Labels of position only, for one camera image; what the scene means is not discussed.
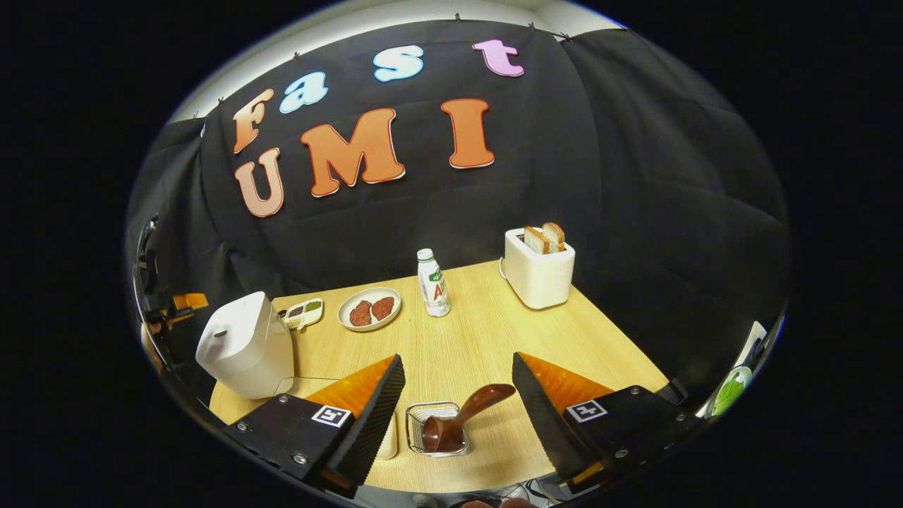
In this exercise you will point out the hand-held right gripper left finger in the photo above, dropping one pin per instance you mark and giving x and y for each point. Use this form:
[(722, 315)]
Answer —
[(370, 423)]

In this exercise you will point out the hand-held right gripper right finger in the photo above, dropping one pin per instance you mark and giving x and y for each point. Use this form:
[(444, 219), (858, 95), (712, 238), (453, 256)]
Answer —
[(543, 423)]

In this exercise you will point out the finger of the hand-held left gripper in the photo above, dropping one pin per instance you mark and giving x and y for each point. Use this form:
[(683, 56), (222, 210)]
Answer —
[(190, 301)]

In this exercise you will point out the white rice cooker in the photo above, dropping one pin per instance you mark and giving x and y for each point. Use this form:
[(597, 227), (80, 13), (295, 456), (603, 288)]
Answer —
[(243, 346)]

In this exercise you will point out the brown wooden spoon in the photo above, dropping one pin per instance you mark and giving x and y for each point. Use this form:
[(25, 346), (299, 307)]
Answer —
[(473, 406)]

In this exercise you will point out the clear plastic rice box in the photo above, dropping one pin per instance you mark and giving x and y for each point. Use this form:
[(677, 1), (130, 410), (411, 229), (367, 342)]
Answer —
[(388, 437)]

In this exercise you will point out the white round plate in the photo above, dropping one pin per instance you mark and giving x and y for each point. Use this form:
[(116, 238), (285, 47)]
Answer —
[(346, 319)]

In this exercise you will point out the red meat piece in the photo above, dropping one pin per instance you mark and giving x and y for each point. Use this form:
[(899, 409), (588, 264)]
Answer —
[(382, 308), (360, 313)]

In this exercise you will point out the white divided seasoning tray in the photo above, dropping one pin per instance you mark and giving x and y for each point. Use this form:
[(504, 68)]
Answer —
[(302, 314)]

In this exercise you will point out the white toaster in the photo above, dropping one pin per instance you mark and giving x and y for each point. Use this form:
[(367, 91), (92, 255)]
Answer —
[(540, 282)]

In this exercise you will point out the white drink bottle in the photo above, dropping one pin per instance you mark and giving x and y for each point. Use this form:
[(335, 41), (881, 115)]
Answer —
[(433, 286)]

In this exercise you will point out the toast bread slice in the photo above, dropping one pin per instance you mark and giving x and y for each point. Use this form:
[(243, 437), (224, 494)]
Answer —
[(555, 236), (536, 241)]

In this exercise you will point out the black backdrop cloth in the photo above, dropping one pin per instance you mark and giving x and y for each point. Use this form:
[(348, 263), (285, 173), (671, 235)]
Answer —
[(635, 212)]

